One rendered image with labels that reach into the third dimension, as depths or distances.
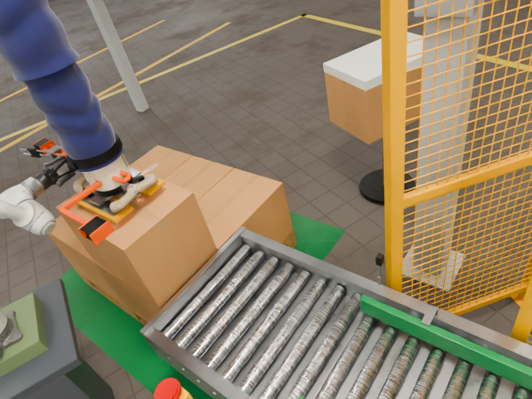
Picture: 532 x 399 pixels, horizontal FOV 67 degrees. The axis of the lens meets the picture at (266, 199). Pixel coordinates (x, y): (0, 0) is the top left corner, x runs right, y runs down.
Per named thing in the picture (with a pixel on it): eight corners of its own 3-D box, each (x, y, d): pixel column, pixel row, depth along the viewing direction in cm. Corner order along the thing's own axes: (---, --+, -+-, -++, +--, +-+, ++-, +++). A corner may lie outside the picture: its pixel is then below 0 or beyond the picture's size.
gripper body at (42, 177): (29, 175, 180) (47, 163, 185) (39, 189, 185) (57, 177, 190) (37, 178, 176) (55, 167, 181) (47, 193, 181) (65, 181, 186)
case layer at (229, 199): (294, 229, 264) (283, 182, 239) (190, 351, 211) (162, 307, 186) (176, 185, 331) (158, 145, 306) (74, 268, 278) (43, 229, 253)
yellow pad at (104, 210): (134, 209, 173) (129, 200, 170) (116, 224, 168) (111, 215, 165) (92, 190, 192) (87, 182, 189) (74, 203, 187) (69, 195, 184)
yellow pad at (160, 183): (165, 184, 183) (161, 175, 180) (150, 196, 178) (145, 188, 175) (123, 168, 203) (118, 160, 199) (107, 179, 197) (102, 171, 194)
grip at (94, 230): (115, 229, 148) (108, 220, 145) (96, 245, 143) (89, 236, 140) (102, 223, 152) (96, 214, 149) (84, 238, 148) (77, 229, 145)
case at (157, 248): (218, 251, 206) (193, 191, 181) (160, 308, 186) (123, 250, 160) (149, 215, 241) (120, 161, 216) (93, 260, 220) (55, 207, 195)
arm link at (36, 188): (28, 196, 183) (39, 189, 186) (37, 202, 178) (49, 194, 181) (17, 181, 177) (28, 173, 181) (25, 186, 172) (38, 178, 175)
